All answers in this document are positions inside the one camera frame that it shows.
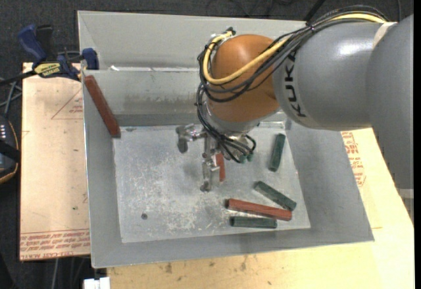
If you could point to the brown cardboard board red print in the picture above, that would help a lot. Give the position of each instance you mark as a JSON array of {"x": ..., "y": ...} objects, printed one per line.
[{"x": 52, "y": 162}]

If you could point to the dark green flat block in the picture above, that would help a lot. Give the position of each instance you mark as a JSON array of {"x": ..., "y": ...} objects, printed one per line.
[
  {"x": 253, "y": 222},
  {"x": 277, "y": 152},
  {"x": 274, "y": 195}
]

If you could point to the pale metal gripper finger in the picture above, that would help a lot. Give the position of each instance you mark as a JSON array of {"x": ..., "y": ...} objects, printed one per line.
[{"x": 207, "y": 179}]

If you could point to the black cylinder on white bracket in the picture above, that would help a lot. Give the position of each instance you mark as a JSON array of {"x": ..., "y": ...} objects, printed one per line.
[{"x": 183, "y": 145}]

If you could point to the red-brown block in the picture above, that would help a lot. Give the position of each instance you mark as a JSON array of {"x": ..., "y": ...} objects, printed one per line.
[
  {"x": 102, "y": 106},
  {"x": 221, "y": 166},
  {"x": 260, "y": 209}
]

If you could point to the grey metal bin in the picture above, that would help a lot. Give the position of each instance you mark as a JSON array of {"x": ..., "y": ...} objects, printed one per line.
[{"x": 158, "y": 182}]

